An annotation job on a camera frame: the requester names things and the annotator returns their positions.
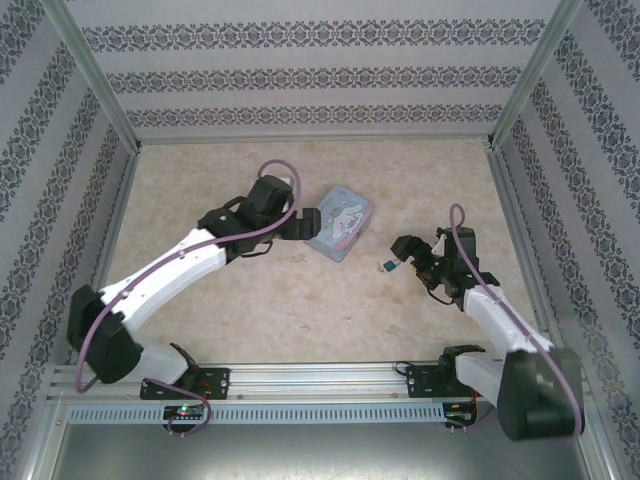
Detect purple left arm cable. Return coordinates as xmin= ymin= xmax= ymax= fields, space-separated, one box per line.
xmin=73 ymin=158 xmax=302 ymax=439

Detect aluminium frame post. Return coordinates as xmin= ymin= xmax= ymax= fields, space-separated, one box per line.
xmin=38 ymin=0 xmax=143 ymax=150
xmin=487 ymin=0 xmax=585 ymax=150

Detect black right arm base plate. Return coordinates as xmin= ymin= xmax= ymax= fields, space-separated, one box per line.
xmin=404 ymin=364 xmax=500 ymax=400

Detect grey metal sheet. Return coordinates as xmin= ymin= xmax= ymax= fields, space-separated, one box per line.
xmin=29 ymin=422 xmax=616 ymax=480

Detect thin black right camera cable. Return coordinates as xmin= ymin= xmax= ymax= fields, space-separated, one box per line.
xmin=426 ymin=283 xmax=462 ymax=307

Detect grey slotted cable duct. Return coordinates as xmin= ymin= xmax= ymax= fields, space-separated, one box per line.
xmin=67 ymin=403 xmax=446 ymax=425

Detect thin black left camera cable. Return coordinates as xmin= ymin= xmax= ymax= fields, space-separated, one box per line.
xmin=238 ymin=238 xmax=275 ymax=260

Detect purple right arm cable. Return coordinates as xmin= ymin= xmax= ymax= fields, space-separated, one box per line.
xmin=448 ymin=202 xmax=586 ymax=437

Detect aluminium mounting rail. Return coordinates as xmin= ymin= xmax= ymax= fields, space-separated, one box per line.
xmin=47 ymin=360 xmax=587 ymax=404

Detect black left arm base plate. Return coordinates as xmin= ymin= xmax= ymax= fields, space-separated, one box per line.
xmin=142 ymin=367 xmax=231 ymax=401

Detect blue cartoon tin box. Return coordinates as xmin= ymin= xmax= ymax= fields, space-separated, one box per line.
xmin=302 ymin=183 xmax=374 ymax=264

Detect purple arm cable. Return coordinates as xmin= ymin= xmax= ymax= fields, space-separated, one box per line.
xmin=448 ymin=202 xmax=586 ymax=437
xmin=73 ymin=158 xmax=302 ymax=439

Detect thin black camera cable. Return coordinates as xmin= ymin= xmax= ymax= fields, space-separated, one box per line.
xmin=426 ymin=283 xmax=462 ymax=307
xmin=238 ymin=238 xmax=275 ymax=260

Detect aluminium side rail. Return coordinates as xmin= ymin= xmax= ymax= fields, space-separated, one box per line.
xmin=69 ymin=144 xmax=144 ymax=366
xmin=487 ymin=144 xmax=557 ymax=359

